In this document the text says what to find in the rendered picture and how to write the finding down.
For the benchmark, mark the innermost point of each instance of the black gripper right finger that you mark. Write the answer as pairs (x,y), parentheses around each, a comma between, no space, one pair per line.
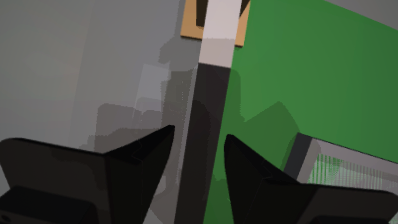
(260,193)

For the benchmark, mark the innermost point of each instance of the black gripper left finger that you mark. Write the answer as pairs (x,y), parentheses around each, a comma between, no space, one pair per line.
(120,183)

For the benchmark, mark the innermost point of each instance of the green flat mat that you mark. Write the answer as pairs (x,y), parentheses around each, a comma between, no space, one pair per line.
(312,67)

